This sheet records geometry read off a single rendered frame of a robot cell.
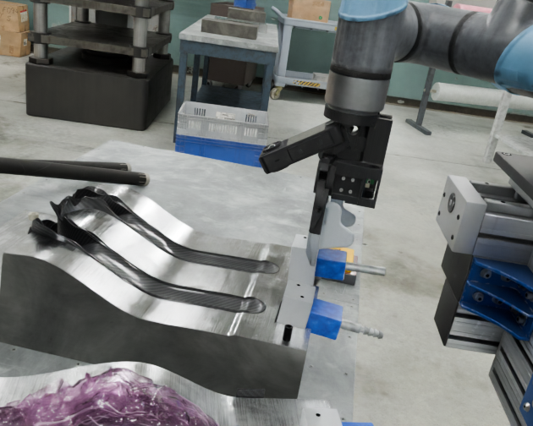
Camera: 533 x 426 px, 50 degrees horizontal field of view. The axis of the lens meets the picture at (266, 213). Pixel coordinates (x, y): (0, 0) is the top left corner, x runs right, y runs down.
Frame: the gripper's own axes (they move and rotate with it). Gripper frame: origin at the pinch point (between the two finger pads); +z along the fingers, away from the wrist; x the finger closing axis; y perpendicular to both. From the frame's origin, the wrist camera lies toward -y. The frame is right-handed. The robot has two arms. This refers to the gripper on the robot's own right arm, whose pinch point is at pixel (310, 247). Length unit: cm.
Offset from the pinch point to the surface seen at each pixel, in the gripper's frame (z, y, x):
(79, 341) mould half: 10.4, -25.4, -17.9
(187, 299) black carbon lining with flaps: 5.5, -14.0, -11.1
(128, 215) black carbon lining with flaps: 1.2, -27.4, 1.2
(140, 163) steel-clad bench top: 13, -47, 56
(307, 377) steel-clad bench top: 13.5, 2.9, -10.8
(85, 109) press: 78, -199, 337
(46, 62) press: 47, -230, 337
